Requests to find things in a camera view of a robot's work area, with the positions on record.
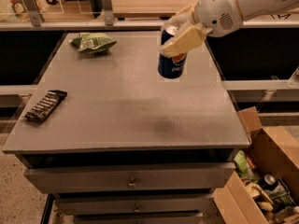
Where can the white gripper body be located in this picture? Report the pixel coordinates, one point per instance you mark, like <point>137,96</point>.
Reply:
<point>216,10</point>

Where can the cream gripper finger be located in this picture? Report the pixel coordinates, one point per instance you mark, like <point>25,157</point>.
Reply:
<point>187,38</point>
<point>183,16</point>

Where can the blue pepsi can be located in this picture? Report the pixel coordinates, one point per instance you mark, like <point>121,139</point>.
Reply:
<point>170,67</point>

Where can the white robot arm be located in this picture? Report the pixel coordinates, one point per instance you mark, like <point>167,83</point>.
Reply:
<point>250,9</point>

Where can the silver can in box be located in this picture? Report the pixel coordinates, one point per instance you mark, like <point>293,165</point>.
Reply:
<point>268,182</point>

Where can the dark rxbar chocolate bar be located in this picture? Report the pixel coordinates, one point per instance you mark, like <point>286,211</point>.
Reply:
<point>42,109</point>

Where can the green chip bag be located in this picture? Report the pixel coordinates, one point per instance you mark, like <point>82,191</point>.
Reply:
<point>93,42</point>

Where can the grey drawer cabinet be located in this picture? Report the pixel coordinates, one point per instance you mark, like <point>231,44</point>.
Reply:
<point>122,120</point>

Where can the green snack bag in box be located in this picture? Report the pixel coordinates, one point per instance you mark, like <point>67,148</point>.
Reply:
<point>244,167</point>

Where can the top drawer brass knob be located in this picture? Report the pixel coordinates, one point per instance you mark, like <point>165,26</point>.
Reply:
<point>131,184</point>

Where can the cardboard box of snacks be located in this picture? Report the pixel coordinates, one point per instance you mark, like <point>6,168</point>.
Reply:
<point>275,152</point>

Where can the orange snack package behind glass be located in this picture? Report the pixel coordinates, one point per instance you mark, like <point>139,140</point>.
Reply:
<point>13,11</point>

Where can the middle metal rail bracket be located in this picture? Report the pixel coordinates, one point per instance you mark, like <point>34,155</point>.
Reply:
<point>108,12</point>

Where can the metal rail bracket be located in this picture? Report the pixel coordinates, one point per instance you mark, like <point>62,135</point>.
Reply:
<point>34,13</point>
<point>108,12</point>

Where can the left metal rail bracket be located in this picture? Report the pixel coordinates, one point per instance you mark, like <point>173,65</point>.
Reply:
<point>34,13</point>

